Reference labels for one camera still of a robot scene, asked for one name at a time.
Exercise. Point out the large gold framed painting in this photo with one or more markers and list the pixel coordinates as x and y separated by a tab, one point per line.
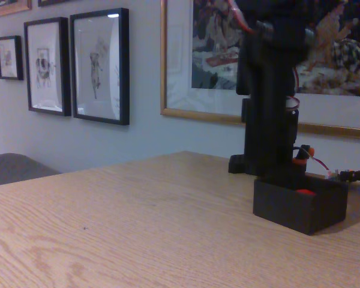
204	99

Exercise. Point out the medium black framed drawing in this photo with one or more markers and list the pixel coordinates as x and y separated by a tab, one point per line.
45	66

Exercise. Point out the small controller board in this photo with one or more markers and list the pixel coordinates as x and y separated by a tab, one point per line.
333	175

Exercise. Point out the red cube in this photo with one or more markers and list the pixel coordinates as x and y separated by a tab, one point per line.
306	191

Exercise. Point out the large black framed drawing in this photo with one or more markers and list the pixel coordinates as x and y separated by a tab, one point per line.
99	66

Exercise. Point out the gold picture frame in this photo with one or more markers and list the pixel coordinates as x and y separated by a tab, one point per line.
9	10

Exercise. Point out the dark picture frame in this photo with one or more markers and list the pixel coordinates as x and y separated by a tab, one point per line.
54	3

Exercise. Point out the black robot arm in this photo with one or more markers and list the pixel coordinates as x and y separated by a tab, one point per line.
282	15

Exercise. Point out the black box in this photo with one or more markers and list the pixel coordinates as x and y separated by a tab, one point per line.
297	210

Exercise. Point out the orange black table clamp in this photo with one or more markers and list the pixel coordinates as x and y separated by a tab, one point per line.
302	157

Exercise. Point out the black power plug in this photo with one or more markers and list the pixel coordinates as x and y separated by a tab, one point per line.
355	175

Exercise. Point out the small black framed drawing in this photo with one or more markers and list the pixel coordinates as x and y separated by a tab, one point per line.
9	57

